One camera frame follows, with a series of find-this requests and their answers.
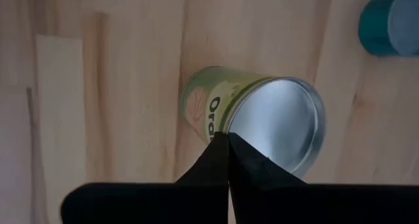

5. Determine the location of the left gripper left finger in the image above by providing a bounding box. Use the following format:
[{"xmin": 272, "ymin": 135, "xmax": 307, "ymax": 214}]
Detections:
[{"xmin": 60, "ymin": 131, "xmax": 230, "ymax": 224}]

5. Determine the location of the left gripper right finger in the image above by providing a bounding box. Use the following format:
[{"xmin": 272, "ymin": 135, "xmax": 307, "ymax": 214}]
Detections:
[{"xmin": 228, "ymin": 132, "xmax": 419, "ymax": 224}]

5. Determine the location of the green oranges can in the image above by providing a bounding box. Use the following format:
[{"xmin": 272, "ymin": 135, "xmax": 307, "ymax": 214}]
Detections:
[{"xmin": 179, "ymin": 65, "xmax": 327, "ymax": 179}]

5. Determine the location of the teal tuna fish can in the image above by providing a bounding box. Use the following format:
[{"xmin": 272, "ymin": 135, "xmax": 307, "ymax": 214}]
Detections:
[{"xmin": 357, "ymin": 0, "xmax": 419, "ymax": 58}]

